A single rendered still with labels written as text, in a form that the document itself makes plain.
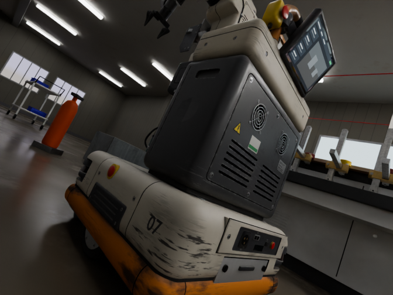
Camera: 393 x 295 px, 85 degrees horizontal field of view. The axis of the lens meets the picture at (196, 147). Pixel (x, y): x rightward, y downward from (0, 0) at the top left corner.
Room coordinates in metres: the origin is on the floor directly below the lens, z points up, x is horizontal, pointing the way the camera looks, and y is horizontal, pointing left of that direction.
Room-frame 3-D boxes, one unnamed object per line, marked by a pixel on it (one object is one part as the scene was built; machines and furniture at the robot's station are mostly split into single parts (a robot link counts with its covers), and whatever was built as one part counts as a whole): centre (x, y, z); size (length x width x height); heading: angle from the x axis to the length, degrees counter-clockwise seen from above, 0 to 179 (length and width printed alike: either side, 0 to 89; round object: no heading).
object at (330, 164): (1.48, -0.97, 0.82); 0.14 x 0.06 x 0.05; 45
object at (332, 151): (1.40, -0.92, 0.82); 0.43 x 0.03 x 0.04; 135
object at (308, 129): (1.67, -0.78, 0.87); 0.04 x 0.04 x 0.48; 45
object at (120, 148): (3.08, 0.79, 0.43); 0.90 x 0.72 x 0.86; 135
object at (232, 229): (0.66, -0.28, 0.23); 0.41 x 0.02 x 0.08; 134
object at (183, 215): (0.88, -0.04, 0.16); 0.67 x 0.64 x 0.25; 44
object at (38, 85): (5.03, 3.85, 0.52); 1.10 x 0.64 x 1.04; 43
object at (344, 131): (1.49, -0.95, 0.87); 0.04 x 0.04 x 0.48; 45
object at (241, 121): (0.82, -0.11, 0.59); 0.55 x 0.34 x 0.83; 134
